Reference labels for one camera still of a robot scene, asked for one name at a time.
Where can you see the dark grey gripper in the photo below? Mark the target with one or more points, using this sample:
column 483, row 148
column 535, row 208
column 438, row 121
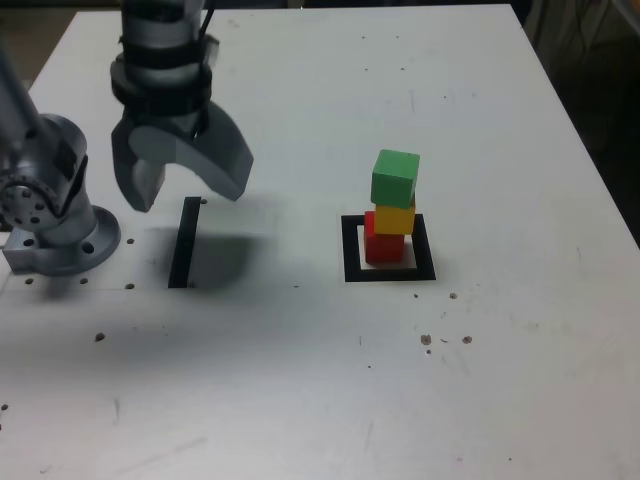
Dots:
column 170, row 124

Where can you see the green cube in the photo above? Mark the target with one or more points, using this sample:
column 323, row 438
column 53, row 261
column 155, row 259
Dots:
column 392, row 182

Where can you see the red cube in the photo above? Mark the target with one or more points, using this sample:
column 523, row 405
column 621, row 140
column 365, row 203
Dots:
column 382, row 247

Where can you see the yellow cube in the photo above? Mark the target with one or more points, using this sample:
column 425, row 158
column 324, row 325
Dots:
column 395, row 220

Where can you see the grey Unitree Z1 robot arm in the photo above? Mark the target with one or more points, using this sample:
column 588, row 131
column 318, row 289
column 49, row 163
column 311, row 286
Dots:
column 50, row 150

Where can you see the black tape square outline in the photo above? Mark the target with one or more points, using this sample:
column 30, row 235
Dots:
column 382, row 275

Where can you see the black tape strip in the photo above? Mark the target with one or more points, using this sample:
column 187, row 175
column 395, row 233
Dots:
column 184, row 240

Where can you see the white metal rack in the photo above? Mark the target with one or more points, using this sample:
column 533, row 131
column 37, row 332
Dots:
column 565, row 45

